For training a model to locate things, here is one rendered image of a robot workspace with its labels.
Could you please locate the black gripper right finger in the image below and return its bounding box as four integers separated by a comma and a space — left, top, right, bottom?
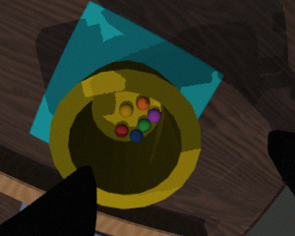
266, 130, 295, 197

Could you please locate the blue marble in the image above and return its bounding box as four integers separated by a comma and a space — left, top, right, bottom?
129, 129, 144, 143

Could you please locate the orange marble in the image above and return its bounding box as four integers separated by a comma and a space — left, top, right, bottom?
136, 95, 150, 110

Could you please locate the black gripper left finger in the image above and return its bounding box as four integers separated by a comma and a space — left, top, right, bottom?
0, 166, 97, 236

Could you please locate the purple marble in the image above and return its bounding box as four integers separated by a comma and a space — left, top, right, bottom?
147, 109, 162, 122

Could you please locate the dark red marble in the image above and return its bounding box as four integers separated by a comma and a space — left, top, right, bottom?
115, 123, 129, 138

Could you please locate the yellow cup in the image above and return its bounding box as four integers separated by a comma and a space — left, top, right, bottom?
49, 60, 202, 208

